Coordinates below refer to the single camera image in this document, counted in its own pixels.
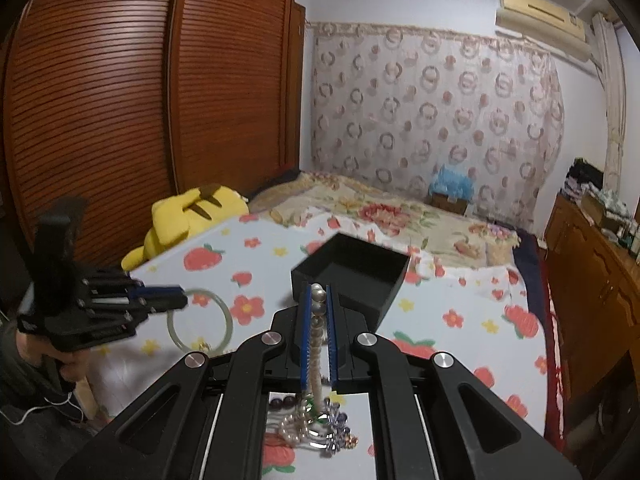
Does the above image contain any circle pattern sheer curtain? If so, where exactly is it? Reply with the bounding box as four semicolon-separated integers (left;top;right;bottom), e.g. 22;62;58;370
311;23;564;229

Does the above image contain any white earphone cable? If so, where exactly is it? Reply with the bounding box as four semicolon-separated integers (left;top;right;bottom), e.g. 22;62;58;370
0;391;87;427

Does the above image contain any person's left hand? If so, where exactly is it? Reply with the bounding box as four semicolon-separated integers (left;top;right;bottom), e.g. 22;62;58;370
15;332;91;382

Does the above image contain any cardboard box with blue wrap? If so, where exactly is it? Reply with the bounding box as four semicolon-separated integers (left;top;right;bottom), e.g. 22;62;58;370
427;166;474;216

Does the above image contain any brown louvered wardrobe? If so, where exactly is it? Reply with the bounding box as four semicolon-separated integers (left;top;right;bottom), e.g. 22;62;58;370
1;0;304;264

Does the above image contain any white pearl necklace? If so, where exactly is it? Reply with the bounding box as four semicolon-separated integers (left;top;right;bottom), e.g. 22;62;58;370
307;283;329;406

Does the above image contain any beige wall air conditioner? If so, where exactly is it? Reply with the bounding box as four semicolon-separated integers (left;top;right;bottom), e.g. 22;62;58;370
496;0;592;62

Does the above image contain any green jade bangle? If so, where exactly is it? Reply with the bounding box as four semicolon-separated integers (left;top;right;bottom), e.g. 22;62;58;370
166;288;233;358

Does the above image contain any silver pearl hair comb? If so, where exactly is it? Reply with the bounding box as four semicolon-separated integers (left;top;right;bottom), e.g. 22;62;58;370
266;394;359;457

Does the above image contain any floral bed quilt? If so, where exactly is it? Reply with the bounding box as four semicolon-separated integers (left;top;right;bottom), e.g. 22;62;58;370
248;172;521;268

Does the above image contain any black open jewelry box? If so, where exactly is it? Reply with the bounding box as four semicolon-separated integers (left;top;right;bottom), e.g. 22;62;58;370
291;233;410;333

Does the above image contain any brown wooden side cabinet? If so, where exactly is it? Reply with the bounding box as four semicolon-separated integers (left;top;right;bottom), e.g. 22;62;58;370
544;195;639;403

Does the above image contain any yellow plush toy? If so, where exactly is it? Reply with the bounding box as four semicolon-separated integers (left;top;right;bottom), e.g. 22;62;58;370
120;183;248;271

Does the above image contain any strawberry flower print cloth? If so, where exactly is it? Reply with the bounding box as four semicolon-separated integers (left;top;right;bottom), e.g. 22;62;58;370
89;213;548;479

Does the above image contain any beige tied window curtain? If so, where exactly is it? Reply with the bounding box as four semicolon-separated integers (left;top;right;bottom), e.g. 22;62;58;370
591;12;626;194

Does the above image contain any stack of folded clothes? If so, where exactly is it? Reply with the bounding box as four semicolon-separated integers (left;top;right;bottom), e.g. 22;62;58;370
561;158;632;232

